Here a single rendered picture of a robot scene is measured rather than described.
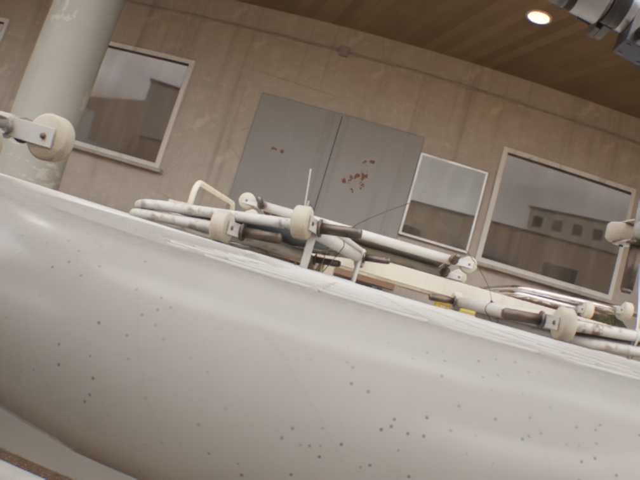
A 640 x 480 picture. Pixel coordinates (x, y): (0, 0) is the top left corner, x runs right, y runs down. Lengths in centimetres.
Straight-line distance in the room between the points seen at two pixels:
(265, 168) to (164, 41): 204
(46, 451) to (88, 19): 500
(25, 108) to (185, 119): 238
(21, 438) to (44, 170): 479
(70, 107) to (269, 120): 247
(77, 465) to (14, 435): 3
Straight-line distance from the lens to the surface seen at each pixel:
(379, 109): 666
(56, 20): 525
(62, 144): 79
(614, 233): 104
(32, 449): 26
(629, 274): 99
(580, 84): 690
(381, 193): 641
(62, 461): 26
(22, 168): 500
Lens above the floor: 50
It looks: 4 degrees up
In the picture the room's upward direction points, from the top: 16 degrees clockwise
